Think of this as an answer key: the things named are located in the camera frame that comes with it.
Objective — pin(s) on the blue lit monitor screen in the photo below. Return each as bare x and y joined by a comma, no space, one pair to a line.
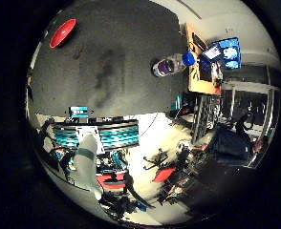
231,52

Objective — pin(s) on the clear plastic bottle blue cap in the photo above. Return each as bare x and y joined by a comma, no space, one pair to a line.
169,65

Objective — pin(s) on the orange wooden desk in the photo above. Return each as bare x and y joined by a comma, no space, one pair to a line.
199,83

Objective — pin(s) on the red and black cart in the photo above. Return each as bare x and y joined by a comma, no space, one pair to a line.
110,182

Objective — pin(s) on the small teal box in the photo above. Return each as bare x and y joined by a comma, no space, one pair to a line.
78,111

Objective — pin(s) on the shelf rack with teal stripes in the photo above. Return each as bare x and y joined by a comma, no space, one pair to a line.
118,136

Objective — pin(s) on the red bowl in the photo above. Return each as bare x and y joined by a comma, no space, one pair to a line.
62,33

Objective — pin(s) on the black office chair base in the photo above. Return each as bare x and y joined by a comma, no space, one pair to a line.
155,159

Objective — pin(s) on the person in dark blue shirt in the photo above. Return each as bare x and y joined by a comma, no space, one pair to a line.
233,144

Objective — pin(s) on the red seat chair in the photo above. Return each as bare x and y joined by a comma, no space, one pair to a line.
163,174

